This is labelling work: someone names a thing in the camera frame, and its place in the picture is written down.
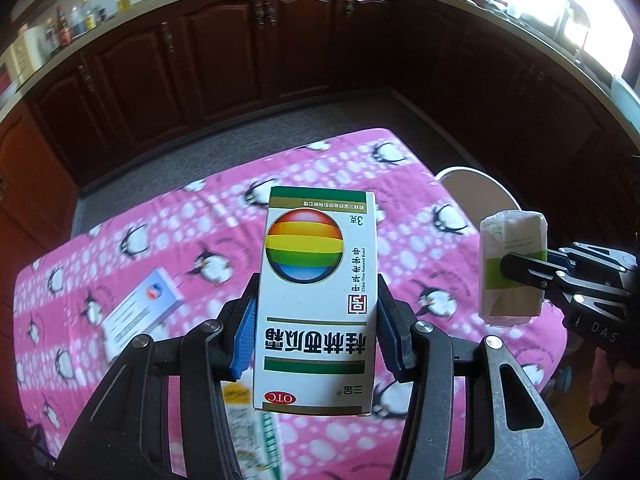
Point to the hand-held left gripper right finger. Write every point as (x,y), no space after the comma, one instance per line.
(390,341)

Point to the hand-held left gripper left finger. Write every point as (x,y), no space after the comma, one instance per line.
(242,341)

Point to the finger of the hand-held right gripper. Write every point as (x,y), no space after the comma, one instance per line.
(595,257)
(525,270)

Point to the white and green small box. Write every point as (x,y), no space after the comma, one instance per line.
(510,240)

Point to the white rainbow ball medicine box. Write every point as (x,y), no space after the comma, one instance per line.
(310,300)

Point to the person's right hand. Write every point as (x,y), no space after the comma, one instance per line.
(617,375)

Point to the yellow and green packet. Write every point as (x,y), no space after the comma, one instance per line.
(247,425)

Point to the white round chair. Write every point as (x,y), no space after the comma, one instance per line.
(475,187)

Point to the white and blue small box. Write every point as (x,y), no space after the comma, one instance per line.
(142,312)

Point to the pink penguin printed blanket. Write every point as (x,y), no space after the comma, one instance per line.
(200,220)

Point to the bright window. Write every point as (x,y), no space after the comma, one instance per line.
(565,5)

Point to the light brown wooden cabinet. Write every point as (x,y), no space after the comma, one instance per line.
(30,200)

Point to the dark wooden kitchen cabinets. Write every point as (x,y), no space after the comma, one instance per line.
(300,50)

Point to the clear plastic bottle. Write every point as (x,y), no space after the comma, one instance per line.
(91,15)

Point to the dark sauce bottle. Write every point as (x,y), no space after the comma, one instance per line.
(62,27)

